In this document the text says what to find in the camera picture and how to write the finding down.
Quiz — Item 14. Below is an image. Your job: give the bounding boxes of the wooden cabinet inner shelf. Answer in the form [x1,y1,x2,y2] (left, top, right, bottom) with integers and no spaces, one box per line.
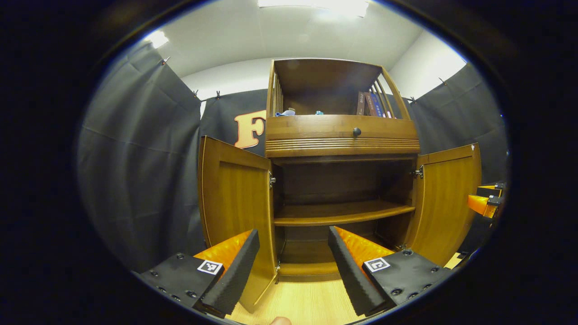
[273,200,416,227]

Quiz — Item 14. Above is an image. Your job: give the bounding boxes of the wooden double-door shoe cabinet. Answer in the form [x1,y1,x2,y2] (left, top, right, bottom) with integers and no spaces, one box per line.
[197,58,483,314]

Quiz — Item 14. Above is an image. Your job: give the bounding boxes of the large ceiling light panel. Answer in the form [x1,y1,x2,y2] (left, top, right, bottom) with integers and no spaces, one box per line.
[257,0,370,18]

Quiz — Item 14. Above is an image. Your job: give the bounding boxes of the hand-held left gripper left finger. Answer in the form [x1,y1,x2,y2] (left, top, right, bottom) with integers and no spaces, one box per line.
[140,229,261,318]

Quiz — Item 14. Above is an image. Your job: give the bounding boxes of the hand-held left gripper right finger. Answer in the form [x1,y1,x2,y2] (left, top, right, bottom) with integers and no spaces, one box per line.
[328,226,452,316]

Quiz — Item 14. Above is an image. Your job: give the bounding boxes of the black backdrop cloth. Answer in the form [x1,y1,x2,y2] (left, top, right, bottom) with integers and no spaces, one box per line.
[77,41,508,274]

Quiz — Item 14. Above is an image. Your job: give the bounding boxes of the wooden cabinet drawer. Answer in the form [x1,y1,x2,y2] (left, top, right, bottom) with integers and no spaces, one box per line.
[265,115,420,158]

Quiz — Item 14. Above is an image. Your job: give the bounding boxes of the small ceiling light panel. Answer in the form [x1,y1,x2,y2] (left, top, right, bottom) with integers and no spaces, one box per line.
[145,29,170,49]

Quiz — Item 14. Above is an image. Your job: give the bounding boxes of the wooden cabinet door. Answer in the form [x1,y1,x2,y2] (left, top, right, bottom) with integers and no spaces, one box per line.
[197,135,278,314]
[404,143,483,267]

